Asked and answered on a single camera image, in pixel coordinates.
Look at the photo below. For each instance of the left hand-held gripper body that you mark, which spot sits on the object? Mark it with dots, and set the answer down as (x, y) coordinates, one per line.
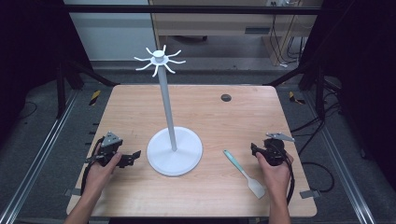
(110, 141)

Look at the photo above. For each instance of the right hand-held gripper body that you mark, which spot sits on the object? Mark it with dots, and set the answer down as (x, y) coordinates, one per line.
(275, 151)

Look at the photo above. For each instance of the person's right hand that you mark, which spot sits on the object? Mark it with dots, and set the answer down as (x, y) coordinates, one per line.
(277, 179)

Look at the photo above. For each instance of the person's left hand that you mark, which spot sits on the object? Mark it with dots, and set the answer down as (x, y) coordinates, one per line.
(98, 177)

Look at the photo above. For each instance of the yellow black striped tape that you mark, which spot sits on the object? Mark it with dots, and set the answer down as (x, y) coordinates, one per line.
(95, 97)
(294, 98)

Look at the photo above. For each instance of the dark round table grommet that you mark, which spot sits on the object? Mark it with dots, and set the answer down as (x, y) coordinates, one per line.
(226, 98)

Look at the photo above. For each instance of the white hook stand rack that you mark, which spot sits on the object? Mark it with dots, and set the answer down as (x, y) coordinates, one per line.
(168, 109)

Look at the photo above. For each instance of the white cabinet panel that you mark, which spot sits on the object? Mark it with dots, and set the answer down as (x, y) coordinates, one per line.
(112, 34)

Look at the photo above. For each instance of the black curtain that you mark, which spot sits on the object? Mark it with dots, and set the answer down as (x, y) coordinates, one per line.
(364, 77)
(28, 46)

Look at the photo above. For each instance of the wooden office desk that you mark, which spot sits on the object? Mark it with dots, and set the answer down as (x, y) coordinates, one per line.
(218, 26)

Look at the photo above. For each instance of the grey metal table bracket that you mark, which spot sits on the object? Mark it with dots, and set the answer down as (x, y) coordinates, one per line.
(309, 194)
(73, 192)

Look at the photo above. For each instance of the aluminium floor rail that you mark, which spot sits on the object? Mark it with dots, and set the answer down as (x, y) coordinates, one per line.
(40, 155)
(339, 155)

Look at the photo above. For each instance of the black frame strut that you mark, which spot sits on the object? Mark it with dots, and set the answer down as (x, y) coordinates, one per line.
(319, 93)
(60, 93)

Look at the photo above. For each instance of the black horizontal frame bar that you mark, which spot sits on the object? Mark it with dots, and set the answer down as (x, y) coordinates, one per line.
(186, 9)

